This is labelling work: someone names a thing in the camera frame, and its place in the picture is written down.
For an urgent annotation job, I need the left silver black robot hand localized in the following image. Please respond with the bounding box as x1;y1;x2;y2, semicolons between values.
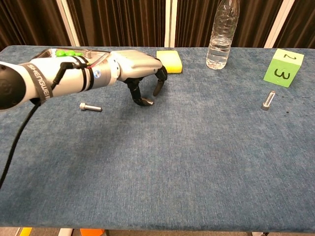
110;50;169;107

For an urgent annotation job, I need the yellow sponge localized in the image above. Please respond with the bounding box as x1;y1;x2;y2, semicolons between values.
156;51;184;74

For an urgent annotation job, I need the stainless steel tray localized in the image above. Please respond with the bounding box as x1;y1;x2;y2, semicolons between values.
31;48;112;67

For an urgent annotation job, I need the dark brown pleated curtain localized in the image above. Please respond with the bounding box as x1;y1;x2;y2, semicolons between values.
66;0;168;47
0;0;72;51
274;0;315;49
175;0;284;48

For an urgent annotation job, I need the green building block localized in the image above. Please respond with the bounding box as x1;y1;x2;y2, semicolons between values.
55;50;83;58

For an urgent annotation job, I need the clear plastic water bottle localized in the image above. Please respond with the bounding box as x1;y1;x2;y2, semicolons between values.
206;0;240;70

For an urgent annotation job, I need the blue table cloth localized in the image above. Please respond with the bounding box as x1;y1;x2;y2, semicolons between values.
0;45;315;234

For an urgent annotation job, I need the green numbered cube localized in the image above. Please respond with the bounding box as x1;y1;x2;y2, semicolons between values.
263;48;305;88

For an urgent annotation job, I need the orange object on floor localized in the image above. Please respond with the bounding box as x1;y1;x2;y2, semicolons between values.
80;228;104;236

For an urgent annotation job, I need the white partition post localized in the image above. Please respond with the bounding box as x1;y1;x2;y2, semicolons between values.
164;0;177;48
54;0;81;47
263;0;296;49

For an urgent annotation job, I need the black printed velcro strap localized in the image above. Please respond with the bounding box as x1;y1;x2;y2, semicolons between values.
24;62;54;105

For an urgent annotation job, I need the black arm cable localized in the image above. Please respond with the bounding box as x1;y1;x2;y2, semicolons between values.
0;61;93;190

